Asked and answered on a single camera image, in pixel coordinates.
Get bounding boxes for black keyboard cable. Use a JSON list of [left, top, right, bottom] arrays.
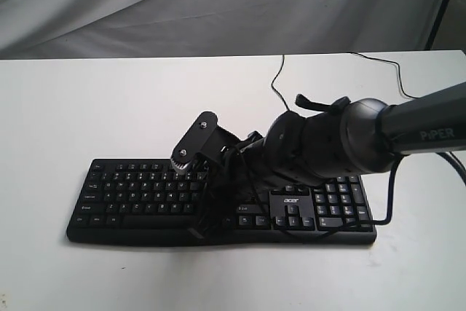
[[270, 51, 419, 112]]

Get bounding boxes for black acer keyboard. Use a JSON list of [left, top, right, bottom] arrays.
[[66, 159, 377, 247]]

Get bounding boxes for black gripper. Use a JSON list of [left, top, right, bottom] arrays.
[[192, 130, 277, 217]]

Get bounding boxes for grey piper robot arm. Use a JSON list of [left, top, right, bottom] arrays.
[[189, 84, 465, 218]]

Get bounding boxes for black tripod stand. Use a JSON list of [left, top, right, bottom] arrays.
[[424, 0, 450, 51]]

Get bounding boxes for grey backdrop cloth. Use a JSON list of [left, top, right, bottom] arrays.
[[1, 0, 442, 59]]

